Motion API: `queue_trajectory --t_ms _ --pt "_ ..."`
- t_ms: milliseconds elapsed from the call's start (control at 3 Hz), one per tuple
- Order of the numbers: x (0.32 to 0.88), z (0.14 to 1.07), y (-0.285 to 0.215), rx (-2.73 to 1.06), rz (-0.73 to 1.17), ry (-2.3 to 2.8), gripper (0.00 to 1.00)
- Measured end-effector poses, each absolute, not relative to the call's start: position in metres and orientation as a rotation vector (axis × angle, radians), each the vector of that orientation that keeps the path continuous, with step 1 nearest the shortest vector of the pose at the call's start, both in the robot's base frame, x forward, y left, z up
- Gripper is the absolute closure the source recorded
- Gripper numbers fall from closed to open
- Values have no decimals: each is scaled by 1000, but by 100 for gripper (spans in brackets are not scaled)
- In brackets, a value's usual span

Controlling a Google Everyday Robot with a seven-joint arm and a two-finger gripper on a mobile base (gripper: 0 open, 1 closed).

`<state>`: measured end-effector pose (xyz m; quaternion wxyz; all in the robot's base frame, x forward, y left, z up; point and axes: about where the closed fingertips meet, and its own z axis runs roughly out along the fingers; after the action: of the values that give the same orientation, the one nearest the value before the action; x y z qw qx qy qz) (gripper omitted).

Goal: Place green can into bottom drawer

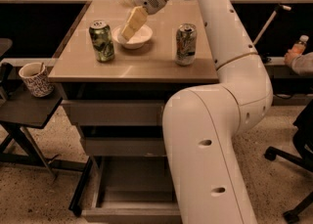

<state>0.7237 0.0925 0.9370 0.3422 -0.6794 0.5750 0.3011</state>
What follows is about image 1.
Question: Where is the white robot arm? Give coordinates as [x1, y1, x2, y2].
[118, 0, 273, 224]

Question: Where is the person's forearm grey sleeve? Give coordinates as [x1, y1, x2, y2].
[291, 53, 313, 75]

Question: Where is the grey drawer cabinet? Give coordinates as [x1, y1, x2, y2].
[48, 0, 220, 224]

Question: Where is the white and green soda can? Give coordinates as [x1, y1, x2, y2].
[175, 23, 197, 66]

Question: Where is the top grey drawer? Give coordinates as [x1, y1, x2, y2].
[62, 100, 164, 126]

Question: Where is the grey drawer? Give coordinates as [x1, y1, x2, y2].
[80, 137, 166, 157]
[82, 157, 182, 224]
[62, 100, 164, 126]

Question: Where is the middle grey drawer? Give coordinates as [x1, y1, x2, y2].
[80, 137, 166, 157]

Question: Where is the bottom grey drawer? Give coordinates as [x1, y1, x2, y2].
[82, 157, 182, 224]

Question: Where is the person's hand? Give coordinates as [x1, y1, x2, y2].
[284, 50, 300, 69]

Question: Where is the white paper bowl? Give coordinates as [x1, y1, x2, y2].
[112, 25, 153, 50]

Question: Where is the patterned paper cup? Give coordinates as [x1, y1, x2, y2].
[19, 63, 54, 98]

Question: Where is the white stick with black tip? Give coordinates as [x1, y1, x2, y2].
[253, 4, 291, 45]

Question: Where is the dark side table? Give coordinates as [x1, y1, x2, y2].
[0, 86, 85, 176]

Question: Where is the orange drink bottle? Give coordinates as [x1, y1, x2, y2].
[291, 35, 309, 54]

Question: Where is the black office chair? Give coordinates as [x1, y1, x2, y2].
[264, 101, 313, 224]

